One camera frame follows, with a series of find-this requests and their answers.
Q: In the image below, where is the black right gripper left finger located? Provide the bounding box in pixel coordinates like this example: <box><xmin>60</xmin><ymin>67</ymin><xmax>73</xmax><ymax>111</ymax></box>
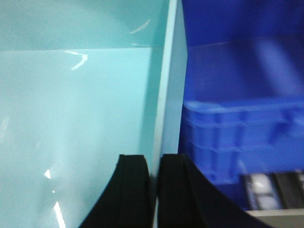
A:
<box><xmin>80</xmin><ymin>154</ymin><xmax>152</xmax><ymax>228</ymax></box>

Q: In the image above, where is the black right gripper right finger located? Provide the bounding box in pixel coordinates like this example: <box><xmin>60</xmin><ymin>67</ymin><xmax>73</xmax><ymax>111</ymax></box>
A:
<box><xmin>158</xmin><ymin>154</ymin><xmax>268</xmax><ymax>228</ymax></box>

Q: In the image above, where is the light blue plastic bin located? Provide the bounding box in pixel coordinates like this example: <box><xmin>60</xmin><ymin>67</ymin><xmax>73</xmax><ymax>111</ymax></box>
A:
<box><xmin>0</xmin><ymin>0</ymin><xmax>186</xmax><ymax>228</ymax></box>

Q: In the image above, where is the large dark blue crate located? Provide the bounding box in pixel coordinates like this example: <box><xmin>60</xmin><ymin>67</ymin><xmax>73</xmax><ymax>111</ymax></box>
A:
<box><xmin>179</xmin><ymin>0</ymin><xmax>304</xmax><ymax>210</ymax></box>

